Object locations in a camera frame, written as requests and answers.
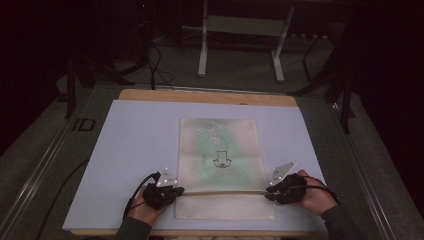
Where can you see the wooden table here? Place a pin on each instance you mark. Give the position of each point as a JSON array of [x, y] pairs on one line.
[[200, 97]]

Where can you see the pale blue table mat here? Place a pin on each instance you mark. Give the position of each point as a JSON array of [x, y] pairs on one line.
[[133, 140]]

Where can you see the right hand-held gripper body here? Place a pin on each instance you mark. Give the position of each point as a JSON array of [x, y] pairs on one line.
[[291, 190]]

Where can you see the person's right hand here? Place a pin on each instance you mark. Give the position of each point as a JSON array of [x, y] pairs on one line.
[[318, 198]]

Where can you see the metal floor rail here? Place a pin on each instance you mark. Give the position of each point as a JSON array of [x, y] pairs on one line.
[[363, 173], [33, 181]]

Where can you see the black metal stand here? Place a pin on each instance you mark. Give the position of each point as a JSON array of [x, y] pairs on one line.
[[346, 100]]

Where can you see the person's left hand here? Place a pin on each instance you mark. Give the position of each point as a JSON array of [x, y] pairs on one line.
[[143, 211]]

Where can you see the green garment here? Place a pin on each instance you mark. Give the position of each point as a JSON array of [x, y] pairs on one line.
[[213, 146]]

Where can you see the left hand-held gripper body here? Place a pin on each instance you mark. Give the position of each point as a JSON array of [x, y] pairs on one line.
[[160, 196]]

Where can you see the white metal table frame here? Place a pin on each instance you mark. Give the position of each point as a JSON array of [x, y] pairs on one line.
[[246, 26]]

